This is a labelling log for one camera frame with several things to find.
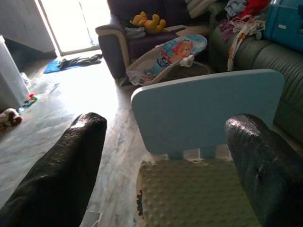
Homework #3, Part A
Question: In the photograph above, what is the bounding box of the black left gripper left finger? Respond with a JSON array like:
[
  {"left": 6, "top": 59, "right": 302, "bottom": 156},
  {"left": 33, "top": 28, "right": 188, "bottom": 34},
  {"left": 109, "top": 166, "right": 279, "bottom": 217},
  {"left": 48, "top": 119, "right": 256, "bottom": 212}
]
[{"left": 0, "top": 112, "right": 107, "bottom": 227}]

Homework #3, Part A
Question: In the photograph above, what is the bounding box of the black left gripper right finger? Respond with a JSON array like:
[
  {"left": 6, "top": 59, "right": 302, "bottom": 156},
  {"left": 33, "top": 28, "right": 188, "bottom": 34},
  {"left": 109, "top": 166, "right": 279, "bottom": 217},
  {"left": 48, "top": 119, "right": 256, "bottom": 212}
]
[{"left": 224, "top": 113, "right": 303, "bottom": 227}]

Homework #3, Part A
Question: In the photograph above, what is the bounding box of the soft dotted pillow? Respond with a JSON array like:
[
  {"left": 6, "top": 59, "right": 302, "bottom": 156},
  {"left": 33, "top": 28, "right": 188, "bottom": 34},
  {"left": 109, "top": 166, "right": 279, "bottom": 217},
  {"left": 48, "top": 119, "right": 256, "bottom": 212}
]
[{"left": 135, "top": 158, "right": 261, "bottom": 227}]

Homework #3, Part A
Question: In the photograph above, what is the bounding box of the dark green leather sofa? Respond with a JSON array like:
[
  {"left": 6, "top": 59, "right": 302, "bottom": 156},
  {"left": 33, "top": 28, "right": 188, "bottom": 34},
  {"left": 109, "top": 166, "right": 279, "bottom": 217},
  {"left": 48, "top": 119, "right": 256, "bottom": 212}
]
[{"left": 208, "top": 0, "right": 303, "bottom": 154}]

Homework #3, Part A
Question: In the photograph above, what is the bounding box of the brown plush toy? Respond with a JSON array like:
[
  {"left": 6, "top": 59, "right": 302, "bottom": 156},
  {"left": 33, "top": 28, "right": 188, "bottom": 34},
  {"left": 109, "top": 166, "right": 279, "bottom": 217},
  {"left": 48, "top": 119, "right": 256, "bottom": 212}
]
[{"left": 0, "top": 108, "right": 23, "bottom": 133}]

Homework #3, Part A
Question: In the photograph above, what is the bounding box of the small colourful toy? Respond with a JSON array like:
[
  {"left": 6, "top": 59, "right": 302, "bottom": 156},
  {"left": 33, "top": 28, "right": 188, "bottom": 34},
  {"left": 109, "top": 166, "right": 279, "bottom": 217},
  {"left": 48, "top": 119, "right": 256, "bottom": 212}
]
[{"left": 22, "top": 93, "right": 38, "bottom": 107}]

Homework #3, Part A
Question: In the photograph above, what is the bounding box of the light blue child chair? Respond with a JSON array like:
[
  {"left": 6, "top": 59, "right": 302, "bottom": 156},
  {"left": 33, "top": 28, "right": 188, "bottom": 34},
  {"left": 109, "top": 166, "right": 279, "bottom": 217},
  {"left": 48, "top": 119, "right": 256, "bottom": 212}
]
[{"left": 131, "top": 68, "right": 285, "bottom": 160}]

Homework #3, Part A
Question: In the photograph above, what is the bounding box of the white air purifier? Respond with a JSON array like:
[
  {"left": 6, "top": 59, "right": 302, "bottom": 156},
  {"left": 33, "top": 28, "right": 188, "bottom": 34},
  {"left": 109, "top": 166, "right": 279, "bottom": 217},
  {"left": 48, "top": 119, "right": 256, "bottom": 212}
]
[{"left": 0, "top": 35, "right": 31, "bottom": 112}]

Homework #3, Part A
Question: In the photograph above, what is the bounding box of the purple armchair with cream trim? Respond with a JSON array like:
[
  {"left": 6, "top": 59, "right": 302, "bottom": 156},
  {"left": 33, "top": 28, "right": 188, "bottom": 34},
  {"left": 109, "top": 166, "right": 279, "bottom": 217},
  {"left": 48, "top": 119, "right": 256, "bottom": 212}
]
[{"left": 95, "top": 0, "right": 214, "bottom": 80}]

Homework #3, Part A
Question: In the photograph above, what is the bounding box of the blue plastic case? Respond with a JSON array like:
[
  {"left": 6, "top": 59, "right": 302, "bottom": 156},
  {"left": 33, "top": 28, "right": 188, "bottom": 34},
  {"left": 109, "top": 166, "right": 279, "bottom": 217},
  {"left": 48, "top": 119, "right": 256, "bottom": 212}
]
[{"left": 262, "top": 3, "right": 303, "bottom": 47}]

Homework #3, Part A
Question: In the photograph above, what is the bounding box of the baby bouncer with lion print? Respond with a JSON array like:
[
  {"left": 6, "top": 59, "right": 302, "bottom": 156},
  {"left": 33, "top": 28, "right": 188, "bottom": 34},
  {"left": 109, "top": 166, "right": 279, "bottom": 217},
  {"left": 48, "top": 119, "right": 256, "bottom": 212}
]
[{"left": 119, "top": 34, "right": 211, "bottom": 87}]

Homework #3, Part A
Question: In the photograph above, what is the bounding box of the pile of colourful clothes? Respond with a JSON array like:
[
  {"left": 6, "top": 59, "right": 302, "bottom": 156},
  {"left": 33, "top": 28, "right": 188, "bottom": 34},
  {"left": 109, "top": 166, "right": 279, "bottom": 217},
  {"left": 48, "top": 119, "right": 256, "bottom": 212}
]
[{"left": 184, "top": 0, "right": 270, "bottom": 71}]

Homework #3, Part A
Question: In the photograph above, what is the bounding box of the folded grey cloth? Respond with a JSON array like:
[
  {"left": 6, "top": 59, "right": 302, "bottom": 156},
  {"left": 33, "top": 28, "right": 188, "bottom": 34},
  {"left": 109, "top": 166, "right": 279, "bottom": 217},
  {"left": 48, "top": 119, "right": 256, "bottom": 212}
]
[{"left": 124, "top": 27, "right": 146, "bottom": 40}]

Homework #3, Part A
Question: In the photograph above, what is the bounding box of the yellow bear plush toy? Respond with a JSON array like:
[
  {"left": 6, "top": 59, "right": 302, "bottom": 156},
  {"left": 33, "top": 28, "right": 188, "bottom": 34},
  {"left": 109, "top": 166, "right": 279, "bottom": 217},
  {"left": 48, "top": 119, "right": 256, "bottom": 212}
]
[{"left": 129, "top": 11, "right": 167, "bottom": 34}]

